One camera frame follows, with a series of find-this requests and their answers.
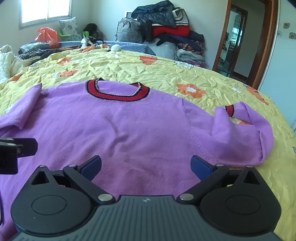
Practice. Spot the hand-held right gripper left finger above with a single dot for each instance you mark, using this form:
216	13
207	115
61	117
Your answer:
92	165

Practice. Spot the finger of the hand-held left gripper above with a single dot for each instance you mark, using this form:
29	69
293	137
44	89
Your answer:
25	147

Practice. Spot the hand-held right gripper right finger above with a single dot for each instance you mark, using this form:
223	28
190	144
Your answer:
201	166

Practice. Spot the purple sweater with red collar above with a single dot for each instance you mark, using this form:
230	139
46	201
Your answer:
127	129

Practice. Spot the dark patterned clothes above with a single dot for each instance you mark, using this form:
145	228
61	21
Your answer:
30	52

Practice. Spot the pile of clothes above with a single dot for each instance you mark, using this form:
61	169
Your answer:
171	30

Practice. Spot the white quilted cloth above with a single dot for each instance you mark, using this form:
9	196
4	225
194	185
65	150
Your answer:
7	62

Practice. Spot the yellow carrot print quilt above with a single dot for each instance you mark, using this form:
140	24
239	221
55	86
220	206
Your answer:
161	69

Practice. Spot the orange plastic bag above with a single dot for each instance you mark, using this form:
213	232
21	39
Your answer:
47	36

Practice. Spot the white fluffy ball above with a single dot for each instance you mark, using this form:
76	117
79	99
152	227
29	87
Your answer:
116	48

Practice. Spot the blue quilted blanket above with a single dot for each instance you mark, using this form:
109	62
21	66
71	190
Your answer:
134	47

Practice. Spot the grey floral pillow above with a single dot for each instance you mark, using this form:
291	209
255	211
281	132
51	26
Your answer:
70	27

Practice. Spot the green plastic chair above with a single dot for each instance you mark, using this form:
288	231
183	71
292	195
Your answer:
85	34

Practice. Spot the white wardrobe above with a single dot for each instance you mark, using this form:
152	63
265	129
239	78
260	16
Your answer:
284	69

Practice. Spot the black bag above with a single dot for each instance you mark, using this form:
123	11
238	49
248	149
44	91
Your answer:
93	29

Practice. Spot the brown wooden door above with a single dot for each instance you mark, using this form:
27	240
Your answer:
241	34

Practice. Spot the window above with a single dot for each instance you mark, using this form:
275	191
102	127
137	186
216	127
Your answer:
34	9

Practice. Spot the houndstooth bag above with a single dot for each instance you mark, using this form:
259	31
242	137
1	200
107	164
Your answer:
127	31

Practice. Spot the grey flower sticker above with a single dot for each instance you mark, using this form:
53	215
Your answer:
286	25
292	35
279	33

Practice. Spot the wooden door frame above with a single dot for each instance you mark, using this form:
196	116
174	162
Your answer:
266	46

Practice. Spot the white picture frame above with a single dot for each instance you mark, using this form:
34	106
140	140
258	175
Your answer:
128	14

